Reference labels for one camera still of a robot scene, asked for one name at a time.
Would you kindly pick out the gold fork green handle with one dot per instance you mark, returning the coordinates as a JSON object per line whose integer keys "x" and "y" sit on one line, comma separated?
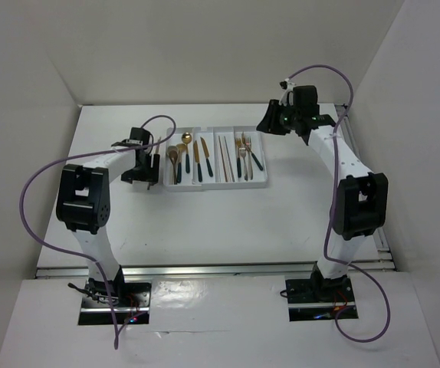
{"x": 253, "y": 156}
{"x": 238, "y": 158}

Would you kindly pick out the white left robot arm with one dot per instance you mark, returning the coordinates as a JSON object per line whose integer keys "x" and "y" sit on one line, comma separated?
{"x": 83, "y": 205}

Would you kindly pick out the gold knife green handle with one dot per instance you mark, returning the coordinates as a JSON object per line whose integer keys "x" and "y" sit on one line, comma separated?
{"x": 197, "y": 161}
{"x": 207, "y": 160}

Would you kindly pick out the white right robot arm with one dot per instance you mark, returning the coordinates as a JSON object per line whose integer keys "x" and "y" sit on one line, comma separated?
{"x": 358, "y": 206}

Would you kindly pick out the brown chopstick pair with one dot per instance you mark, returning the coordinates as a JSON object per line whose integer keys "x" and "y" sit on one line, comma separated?
{"x": 158, "y": 145}

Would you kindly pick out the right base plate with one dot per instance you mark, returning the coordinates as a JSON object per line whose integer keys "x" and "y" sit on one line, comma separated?
{"x": 304, "y": 305}

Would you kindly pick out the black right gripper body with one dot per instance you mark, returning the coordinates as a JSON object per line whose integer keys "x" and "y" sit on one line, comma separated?
{"x": 281, "y": 119}

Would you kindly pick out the aluminium rail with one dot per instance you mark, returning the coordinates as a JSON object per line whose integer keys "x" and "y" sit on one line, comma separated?
{"x": 209, "y": 270}

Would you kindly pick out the white cutlery tray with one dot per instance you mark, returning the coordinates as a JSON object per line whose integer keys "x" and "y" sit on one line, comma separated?
{"x": 190, "y": 182}

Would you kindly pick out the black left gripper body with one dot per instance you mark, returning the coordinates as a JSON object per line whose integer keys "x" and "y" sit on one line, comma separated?
{"x": 143, "y": 172}

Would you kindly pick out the metal chopstick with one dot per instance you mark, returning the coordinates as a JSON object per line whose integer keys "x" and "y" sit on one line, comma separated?
{"x": 229, "y": 161}

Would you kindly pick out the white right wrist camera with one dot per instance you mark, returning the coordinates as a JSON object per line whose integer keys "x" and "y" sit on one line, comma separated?
{"x": 287, "y": 98}

